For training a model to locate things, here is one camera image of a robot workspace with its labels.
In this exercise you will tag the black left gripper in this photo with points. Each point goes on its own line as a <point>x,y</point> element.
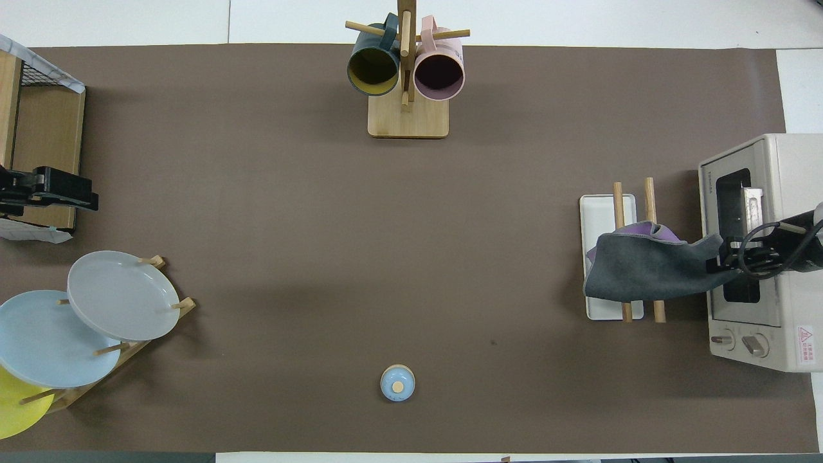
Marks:
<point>16,193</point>

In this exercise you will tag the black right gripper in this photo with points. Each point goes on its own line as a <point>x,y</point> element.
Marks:
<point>797,247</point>

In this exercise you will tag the purple and grey towel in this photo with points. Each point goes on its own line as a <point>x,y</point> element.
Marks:
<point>643,270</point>

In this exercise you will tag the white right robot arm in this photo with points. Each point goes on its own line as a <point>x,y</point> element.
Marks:
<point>819,212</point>

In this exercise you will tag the white towel rack wooden rods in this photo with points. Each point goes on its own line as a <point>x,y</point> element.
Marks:
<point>604,212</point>

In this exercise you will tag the wooden plate rack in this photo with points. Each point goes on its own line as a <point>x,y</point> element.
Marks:
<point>186,305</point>

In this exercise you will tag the marble patterned white sheet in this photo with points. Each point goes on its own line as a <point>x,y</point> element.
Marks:
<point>26,231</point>
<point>64,78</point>

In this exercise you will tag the wooden shelf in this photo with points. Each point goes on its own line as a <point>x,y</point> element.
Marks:
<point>48,128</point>

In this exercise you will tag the beige toaster oven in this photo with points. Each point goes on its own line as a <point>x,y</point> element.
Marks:
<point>791,167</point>

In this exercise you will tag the grey plate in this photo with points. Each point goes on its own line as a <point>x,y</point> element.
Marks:
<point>122,296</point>

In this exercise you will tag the light blue plate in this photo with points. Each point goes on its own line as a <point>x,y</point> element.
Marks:
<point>45,341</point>

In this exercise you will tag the yellow plate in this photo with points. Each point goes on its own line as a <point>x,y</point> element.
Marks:
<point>16,405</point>

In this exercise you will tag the brown table mat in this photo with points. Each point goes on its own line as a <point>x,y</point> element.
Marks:
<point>321,257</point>

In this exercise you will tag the dark teal mug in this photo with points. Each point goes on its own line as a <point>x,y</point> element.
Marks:
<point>373,67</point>

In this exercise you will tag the wooden mug tree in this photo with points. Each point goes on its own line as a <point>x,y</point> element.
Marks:
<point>408,119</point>

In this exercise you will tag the pink mug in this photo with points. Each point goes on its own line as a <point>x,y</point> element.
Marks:
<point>439,74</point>

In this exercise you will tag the blue round call bell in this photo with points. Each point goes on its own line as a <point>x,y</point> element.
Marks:
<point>397,383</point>

